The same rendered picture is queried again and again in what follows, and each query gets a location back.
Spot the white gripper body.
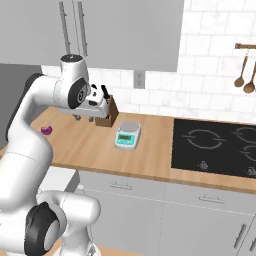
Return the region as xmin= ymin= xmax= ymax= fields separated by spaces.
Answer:
xmin=66 ymin=98 xmax=112 ymax=120

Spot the white open drawer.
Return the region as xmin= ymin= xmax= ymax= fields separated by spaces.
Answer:
xmin=37 ymin=165 xmax=82 ymax=201

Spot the grey drawer front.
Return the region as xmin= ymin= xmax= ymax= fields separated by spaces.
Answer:
xmin=79 ymin=170 xmax=167 ymax=202
xmin=164 ymin=182 xmax=256 ymax=218

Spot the brown wooden knife block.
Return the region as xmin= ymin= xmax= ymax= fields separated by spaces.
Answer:
xmin=94 ymin=94 xmax=120 ymax=128

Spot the purple curved object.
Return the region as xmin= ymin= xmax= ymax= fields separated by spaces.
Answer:
xmin=40 ymin=125 xmax=54 ymax=136

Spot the white teal kitchen scale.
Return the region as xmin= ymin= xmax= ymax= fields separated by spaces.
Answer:
xmin=114 ymin=120 xmax=142 ymax=151

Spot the dark grey tall cabinet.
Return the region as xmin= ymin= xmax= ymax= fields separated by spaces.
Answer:
xmin=0 ymin=62 xmax=43 ymax=152

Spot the grey base cupboard door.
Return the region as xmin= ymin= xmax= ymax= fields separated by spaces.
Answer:
xmin=244 ymin=216 xmax=256 ymax=256
xmin=83 ymin=189 xmax=166 ymax=256
xmin=158 ymin=200 xmax=255 ymax=256

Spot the black hob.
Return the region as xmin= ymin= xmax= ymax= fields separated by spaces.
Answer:
xmin=170 ymin=117 xmax=256 ymax=180

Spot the wooden hanging spoon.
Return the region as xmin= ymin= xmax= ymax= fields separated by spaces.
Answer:
xmin=243 ymin=61 xmax=256 ymax=95
xmin=233 ymin=54 xmax=250 ymax=89

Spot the black knife handle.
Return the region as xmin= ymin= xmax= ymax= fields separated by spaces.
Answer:
xmin=100 ymin=84 xmax=111 ymax=101

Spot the grey wall outlet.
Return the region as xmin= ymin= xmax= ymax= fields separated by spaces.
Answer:
xmin=134 ymin=69 xmax=146 ymax=90

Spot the grey drawer handle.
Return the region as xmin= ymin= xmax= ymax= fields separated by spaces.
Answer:
xmin=198 ymin=194 xmax=226 ymax=205
xmin=109 ymin=181 xmax=134 ymax=191

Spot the grey long cupboard handle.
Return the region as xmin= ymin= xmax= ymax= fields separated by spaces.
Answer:
xmin=76 ymin=1 xmax=89 ymax=57
xmin=58 ymin=1 xmax=72 ymax=56

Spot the grey wall cupboard door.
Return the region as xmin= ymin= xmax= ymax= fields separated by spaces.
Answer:
xmin=0 ymin=0 xmax=78 ymax=67
xmin=72 ymin=0 xmax=185 ymax=73

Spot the wooden wall rail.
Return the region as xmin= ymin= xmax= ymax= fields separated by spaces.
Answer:
xmin=234 ymin=43 xmax=256 ymax=51

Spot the grey base cupboard handle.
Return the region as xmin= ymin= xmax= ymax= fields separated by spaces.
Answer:
xmin=248 ymin=234 xmax=256 ymax=253
xmin=233 ymin=222 xmax=248 ymax=250

